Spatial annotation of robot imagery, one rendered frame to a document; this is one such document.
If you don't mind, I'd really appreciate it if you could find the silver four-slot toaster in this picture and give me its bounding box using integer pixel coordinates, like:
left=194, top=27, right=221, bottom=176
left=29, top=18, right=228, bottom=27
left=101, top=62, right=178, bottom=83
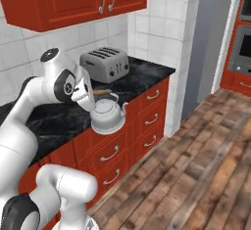
left=78, top=46, right=130, bottom=85

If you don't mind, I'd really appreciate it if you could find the silver built-in oven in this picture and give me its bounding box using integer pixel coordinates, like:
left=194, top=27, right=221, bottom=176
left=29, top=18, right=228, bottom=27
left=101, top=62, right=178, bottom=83
left=226, top=23, right=251, bottom=75

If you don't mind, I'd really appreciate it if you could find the red tall cupboard run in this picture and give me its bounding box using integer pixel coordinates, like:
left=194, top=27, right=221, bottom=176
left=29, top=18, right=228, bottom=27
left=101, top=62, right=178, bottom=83
left=220, top=0, right=251, bottom=97

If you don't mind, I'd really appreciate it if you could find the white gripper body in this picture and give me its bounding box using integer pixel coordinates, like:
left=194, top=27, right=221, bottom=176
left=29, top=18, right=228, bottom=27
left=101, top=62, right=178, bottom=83
left=76, top=66, right=98, bottom=113

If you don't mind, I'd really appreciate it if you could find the silver built-in microwave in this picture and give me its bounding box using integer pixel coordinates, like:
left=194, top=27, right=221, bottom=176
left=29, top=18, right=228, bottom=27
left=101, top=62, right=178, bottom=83
left=237, top=0, right=251, bottom=23

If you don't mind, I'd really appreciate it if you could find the red base cupboard panel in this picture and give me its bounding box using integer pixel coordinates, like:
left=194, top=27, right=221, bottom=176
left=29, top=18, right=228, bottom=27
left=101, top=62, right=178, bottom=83
left=18, top=139, right=78, bottom=230

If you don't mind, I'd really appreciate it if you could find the white kettle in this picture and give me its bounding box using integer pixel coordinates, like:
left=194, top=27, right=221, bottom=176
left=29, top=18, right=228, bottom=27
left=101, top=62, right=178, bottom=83
left=90, top=89, right=128, bottom=136

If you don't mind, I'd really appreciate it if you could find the red drawer front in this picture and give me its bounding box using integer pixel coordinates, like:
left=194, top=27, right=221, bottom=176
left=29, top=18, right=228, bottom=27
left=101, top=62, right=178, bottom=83
left=135, top=103, right=168, bottom=138
left=136, top=78, right=170, bottom=115
left=135, top=125, right=166, bottom=161
left=73, top=122, right=128, bottom=154
left=87, top=129, right=128, bottom=173
left=92, top=155, right=128, bottom=203

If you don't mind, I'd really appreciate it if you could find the silver drawer handle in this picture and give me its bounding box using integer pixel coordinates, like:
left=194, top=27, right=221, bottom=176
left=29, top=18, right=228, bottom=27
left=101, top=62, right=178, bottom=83
left=143, top=135, right=158, bottom=149
left=144, top=113, right=159, bottom=126
left=99, top=145, right=120, bottom=162
left=102, top=168, right=122, bottom=186
left=145, top=89, right=161, bottom=101

